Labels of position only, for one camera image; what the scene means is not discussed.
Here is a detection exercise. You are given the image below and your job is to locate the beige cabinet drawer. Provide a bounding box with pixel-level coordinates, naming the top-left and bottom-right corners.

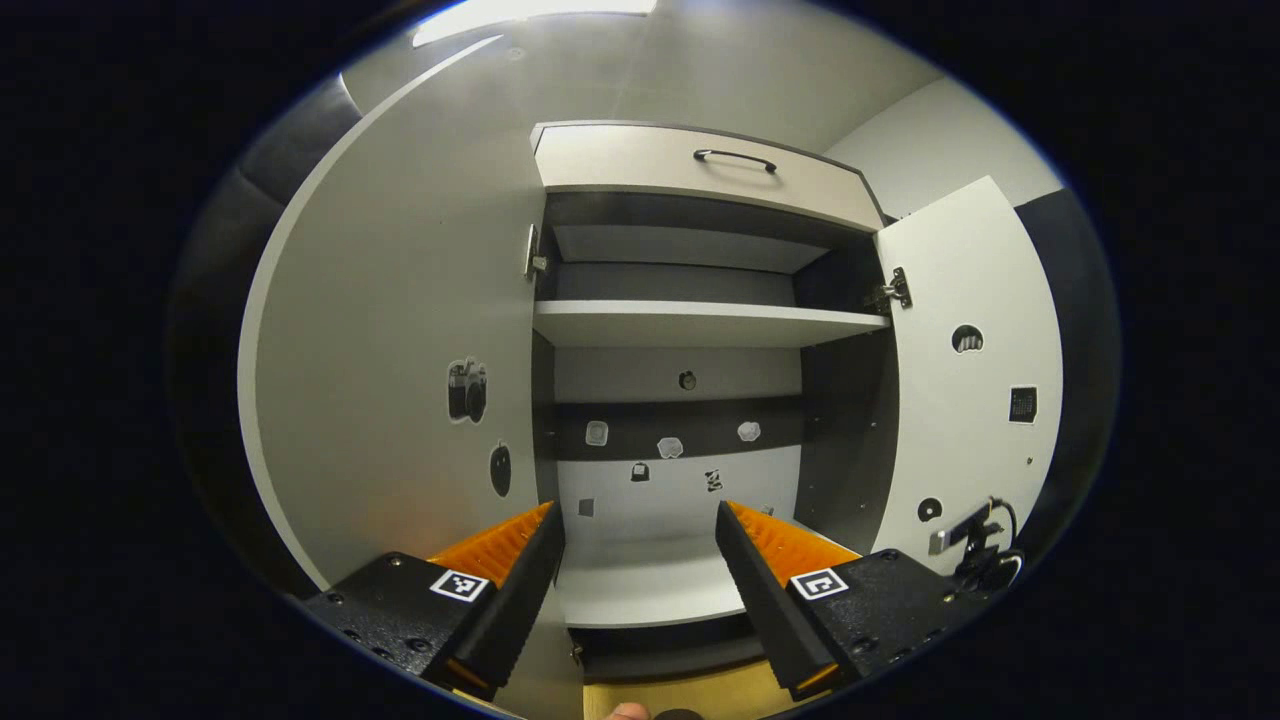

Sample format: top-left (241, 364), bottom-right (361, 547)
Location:
top-left (532, 124), bottom-right (886, 233)

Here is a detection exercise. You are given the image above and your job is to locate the black drawer handle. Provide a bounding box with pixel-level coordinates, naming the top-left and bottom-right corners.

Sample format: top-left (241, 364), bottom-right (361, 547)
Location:
top-left (693, 148), bottom-right (778, 174)

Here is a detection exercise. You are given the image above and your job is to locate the ceiling light panel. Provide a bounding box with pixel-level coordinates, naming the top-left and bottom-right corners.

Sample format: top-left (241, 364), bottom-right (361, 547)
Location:
top-left (412, 0), bottom-right (659, 49)

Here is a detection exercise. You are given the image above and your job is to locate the white cabinet door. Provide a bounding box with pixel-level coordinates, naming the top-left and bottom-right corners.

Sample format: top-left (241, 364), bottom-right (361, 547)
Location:
top-left (237, 35), bottom-right (586, 720)
top-left (872, 176), bottom-right (1064, 576)

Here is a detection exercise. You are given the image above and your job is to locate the black backdrop cloth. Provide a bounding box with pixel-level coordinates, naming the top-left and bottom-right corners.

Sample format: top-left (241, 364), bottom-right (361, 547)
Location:
top-left (168, 75), bottom-right (1121, 601)

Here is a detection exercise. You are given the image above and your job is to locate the white cabinet shelf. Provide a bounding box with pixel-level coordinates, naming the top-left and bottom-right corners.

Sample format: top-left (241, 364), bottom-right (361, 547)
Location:
top-left (533, 300), bottom-right (891, 349)

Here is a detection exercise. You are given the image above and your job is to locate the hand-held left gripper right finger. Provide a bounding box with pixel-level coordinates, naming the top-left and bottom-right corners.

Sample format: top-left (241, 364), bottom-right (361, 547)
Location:
top-left (714, 499), bottom-right (991, 702)

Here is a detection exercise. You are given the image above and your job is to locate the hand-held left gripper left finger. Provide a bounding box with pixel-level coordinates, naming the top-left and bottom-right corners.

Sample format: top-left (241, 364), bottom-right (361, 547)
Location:
top-left (300, 500), bottom-right (566, 701)

